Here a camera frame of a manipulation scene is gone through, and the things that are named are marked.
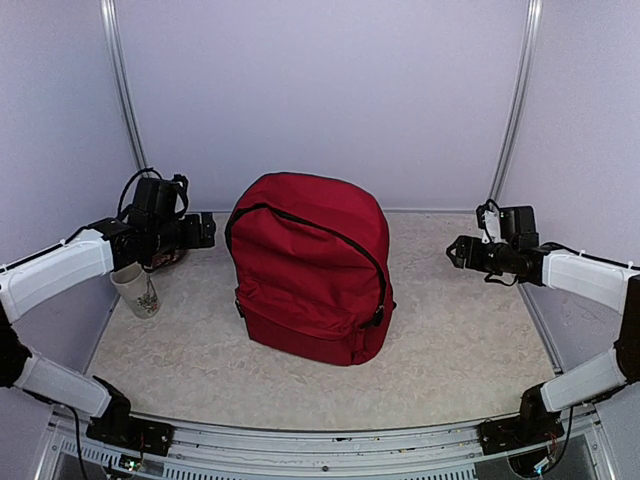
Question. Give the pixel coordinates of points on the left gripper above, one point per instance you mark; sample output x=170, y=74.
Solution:
x=193, y=239

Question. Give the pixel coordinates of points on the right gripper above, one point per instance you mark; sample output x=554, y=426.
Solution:
x=473, y=260

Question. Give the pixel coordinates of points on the red student backpack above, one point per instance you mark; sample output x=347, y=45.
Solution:
x=311, y=261

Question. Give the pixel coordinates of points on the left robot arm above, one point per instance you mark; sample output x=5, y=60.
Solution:
x=156, y=222

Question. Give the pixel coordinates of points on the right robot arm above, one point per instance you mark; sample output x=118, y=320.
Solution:
x=508, y=251

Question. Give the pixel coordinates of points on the red floral round tin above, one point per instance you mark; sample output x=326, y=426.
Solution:
x=167, y=259

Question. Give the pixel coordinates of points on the floral ceramic mug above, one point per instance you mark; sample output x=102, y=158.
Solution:
x=137, y=290

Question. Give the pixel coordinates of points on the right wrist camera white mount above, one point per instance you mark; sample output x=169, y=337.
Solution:
x=495, y=222

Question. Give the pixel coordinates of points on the aluminium front rail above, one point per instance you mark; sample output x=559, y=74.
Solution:
x=207, y=451

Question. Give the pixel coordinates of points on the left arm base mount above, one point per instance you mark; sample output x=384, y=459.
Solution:
x=117, y=427

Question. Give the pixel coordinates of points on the left aluminium corner post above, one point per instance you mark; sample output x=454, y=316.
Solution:
x=110, y=24

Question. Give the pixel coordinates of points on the aluminium corner post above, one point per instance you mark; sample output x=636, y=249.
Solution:
x=110, y=24
x=525, y=64

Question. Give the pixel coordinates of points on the right aluminium corner post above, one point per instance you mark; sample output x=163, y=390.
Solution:
x=525, y=64

